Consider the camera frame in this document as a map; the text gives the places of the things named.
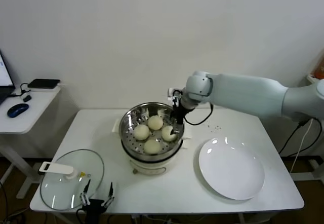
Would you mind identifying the white desk frame foot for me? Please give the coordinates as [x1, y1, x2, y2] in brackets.
[291, 158, 324, 182]

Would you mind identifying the white side desk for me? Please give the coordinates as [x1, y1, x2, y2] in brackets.
[0, 83, 67, 199]

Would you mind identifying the black laptop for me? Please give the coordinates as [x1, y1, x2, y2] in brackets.
[0, 48, 16, 105]

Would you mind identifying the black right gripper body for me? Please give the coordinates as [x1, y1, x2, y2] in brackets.
[172, 102, 188, 126]

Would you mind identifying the white electric cooker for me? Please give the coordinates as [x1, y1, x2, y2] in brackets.
[120, 137, 190, 176]

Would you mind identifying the black power cable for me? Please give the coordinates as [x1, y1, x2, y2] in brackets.
[278, 117, 322, 157]

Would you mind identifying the orange object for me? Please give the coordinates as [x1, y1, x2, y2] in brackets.
[313, 56, 324, 80]

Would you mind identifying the white round plate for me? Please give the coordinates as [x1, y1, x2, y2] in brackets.
[198, 137, 266, 201]

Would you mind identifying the white hanging cable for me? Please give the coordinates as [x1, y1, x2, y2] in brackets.
[290, 119, 320, 174]

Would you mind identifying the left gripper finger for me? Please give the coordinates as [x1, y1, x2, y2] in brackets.
[101, 182, 115, 207]
[79, 178, 92, 206]

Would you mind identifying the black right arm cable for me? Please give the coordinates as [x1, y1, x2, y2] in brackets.
[183, 102, 214, 126]

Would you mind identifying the white steamed baozi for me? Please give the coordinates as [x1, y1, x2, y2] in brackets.
[161, 125, 178, 142]
[147, 115, 164, 131]
[143, 139, 161, 155]
[133, 124, 150, 141]

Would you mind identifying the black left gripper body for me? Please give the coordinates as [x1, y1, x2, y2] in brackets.
[85, 199, 106, 224]

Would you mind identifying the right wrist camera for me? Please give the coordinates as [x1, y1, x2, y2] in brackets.
[167, 87, 183, 106]

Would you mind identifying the thin black desk cable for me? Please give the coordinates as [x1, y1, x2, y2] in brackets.
[10, 83, 32, 98]

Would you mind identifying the black flat hard drive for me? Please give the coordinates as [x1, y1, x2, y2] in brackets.
[27, 79, 61, 90]

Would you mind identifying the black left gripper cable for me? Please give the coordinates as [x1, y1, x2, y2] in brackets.
[76, 207, 88, 221]

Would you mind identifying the white shelf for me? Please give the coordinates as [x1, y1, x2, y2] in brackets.
[305, 74, 322, 85]

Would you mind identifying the glass lid with white handle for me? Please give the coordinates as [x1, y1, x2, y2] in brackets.
[38, 149, 106, 211]

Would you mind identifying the stainless steel steamer basket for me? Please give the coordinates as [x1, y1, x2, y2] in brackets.
[112, 102, 192, 159]

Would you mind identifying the blue computer mouse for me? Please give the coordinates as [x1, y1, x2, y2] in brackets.
[7, 103, 30, 118]

